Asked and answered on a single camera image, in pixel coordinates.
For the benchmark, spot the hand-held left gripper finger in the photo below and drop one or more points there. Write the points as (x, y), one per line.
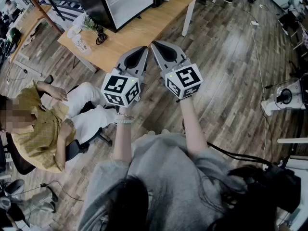
(143, 66)
(125, 59)

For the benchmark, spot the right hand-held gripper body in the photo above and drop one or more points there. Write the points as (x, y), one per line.
(185, 80)

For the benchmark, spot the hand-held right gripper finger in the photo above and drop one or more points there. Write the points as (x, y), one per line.
(179, 54)
(160, 61)

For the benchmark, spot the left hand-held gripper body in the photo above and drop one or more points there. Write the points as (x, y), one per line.
(120, 90)

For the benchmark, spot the black mini fridge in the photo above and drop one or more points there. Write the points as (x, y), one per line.
(130, 6)

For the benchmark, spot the person's left forearm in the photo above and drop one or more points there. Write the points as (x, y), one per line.
(122, 141)

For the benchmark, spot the black shoulder bag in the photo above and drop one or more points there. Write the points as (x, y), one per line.
(272, 189)

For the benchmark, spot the person's right forearm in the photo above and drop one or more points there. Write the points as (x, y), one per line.
(192, 129)

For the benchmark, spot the light wooden table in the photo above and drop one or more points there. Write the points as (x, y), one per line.
(134, 42)

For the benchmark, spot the thin metal bangle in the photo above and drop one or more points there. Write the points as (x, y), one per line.
(125, 115)

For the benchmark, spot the clear plastic bottle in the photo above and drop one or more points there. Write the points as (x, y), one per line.
(81, 46)

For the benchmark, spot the pale flower bunch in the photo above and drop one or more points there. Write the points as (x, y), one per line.
(89, 24)

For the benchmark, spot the person's light shoe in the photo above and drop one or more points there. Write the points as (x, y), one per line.
(166, 131)
(151, 132)

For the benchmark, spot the white paper wrap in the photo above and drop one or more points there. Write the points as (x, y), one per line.
(74, 29)

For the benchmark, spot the black office chair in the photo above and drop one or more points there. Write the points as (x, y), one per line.
(74, 148)

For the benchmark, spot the white power adapter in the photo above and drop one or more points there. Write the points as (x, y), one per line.
(255, 23)

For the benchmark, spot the stair railing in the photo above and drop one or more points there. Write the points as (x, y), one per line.
(55, 6)

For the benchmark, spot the person's grey shirt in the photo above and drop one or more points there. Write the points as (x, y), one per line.
(168, 177)

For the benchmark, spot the white appliance with clear dome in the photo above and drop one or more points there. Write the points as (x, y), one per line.
(286, 97)

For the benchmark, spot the wooden side desk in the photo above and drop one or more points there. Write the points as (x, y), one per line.
(26, 28)

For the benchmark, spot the black green backpack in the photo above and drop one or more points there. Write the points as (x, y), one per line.
(12, 41)

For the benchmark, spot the grey floor equipment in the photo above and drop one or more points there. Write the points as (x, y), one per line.
(36, 201)

